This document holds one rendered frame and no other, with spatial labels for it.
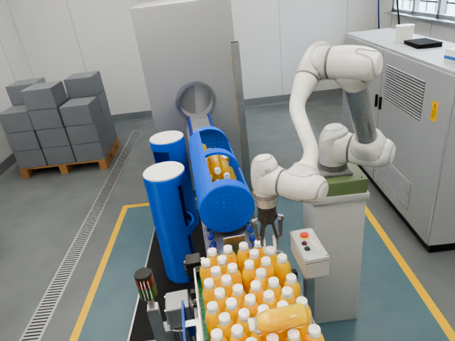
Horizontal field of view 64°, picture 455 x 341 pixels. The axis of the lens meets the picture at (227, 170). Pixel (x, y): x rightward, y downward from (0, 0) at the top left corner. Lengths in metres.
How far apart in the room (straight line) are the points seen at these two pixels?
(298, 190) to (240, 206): 0.62
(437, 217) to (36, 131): 4.66
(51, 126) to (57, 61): 2.18
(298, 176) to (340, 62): 0.50
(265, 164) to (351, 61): 0.52
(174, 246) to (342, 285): 1.15
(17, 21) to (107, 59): 1.52
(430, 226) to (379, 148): 1.42
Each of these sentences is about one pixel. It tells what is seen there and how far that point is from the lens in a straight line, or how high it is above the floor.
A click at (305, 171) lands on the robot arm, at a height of 1.49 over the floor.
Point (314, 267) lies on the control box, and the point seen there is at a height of 1.06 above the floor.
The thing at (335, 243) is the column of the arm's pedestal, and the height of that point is 0.67.
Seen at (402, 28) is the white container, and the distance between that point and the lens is 3.84.
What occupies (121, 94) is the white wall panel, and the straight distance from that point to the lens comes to 7.06.
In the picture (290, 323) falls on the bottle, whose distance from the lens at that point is 1.26.
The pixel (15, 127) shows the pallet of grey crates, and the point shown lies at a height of 0.73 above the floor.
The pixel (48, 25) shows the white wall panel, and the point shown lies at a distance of 7.19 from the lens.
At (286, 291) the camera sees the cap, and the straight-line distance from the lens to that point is 1.41.
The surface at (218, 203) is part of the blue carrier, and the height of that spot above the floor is 1.14.
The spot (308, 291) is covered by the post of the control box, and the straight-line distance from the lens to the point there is 1.75.
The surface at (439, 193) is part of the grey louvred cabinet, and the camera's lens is 3.10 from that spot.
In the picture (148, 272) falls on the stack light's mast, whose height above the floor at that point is 1.26.
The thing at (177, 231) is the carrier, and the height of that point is 0.63.
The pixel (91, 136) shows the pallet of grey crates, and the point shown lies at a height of 0.49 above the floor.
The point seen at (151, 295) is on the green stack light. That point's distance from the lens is 1.35.
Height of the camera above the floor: 2.10
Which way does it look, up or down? 27 degrees down
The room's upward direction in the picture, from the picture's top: 7 degrees counter-clockwise
